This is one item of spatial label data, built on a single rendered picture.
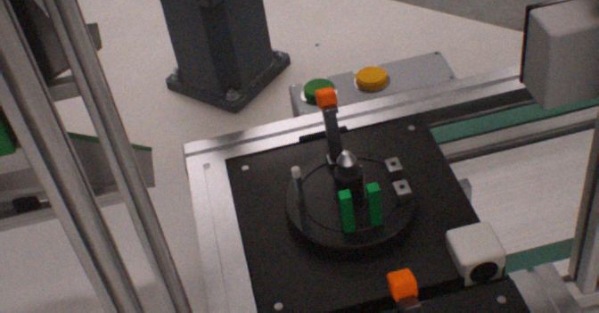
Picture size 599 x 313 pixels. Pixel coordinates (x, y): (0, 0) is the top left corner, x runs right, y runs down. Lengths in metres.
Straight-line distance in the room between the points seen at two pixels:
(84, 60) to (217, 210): 0.32
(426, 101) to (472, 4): 2.00
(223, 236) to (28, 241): 0.32
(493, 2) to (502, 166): 2.05
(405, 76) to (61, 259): 0.50
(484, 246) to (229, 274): 0.26
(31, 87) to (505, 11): 2.58
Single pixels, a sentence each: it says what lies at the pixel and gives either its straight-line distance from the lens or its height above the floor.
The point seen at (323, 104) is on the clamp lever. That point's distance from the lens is 0.78.
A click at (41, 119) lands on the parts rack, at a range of 0.40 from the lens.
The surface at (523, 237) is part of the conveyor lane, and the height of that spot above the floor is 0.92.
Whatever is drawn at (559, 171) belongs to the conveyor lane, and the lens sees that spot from 0.92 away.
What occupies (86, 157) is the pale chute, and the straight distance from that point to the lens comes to 0.64.
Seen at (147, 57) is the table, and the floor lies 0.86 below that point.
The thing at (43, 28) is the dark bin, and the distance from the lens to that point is 0.58.
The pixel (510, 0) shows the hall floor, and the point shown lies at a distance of 2.95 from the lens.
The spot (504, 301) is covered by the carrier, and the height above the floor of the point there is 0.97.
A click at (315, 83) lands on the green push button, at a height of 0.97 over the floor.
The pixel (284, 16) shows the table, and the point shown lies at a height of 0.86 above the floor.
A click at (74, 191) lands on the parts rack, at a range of 0.43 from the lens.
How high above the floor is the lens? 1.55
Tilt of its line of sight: 42 degrees down
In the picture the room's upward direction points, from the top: 9 degrees counter-clockwise
